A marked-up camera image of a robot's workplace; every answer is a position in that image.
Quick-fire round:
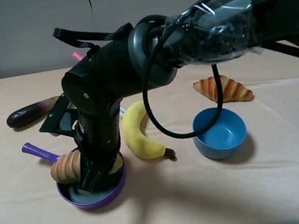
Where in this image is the ridged brown bread loaf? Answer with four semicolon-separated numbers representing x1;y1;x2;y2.
51;150;81;184

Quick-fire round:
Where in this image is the golden striped croissant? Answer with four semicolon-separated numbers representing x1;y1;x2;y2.
193;75;254;103

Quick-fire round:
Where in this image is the yellow butter block toy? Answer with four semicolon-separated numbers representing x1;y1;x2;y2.
71;120;78;130

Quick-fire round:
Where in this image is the yellow plush banana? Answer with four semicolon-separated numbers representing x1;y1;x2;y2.
121;101;177;161

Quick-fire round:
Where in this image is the peach tablecloth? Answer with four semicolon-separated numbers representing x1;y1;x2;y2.
0;50;299;224

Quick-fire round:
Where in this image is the pink plastic saucepan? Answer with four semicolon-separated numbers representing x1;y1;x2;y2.
72;52;83;61

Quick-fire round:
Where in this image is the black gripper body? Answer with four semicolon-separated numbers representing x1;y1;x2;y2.
61;38;143;161

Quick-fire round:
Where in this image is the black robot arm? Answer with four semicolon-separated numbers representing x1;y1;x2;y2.
53;0;299;193

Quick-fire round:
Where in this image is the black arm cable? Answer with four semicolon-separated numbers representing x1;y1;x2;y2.
52;4;228;156

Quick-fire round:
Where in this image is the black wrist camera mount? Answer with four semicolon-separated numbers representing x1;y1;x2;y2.
39;93;78;138

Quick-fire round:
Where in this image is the dark purple eggplant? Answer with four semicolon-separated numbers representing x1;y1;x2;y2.
6;96;59;129

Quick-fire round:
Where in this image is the purple frying pan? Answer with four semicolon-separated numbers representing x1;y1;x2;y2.
20;128;131;219

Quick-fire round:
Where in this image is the blue plastic bowl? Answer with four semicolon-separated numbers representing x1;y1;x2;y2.
193;108;247;159

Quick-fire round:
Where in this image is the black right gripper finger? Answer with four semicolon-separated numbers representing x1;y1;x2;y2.
107;157;120;174

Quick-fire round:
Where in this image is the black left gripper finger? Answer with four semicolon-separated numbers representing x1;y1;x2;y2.
77;157;110;194

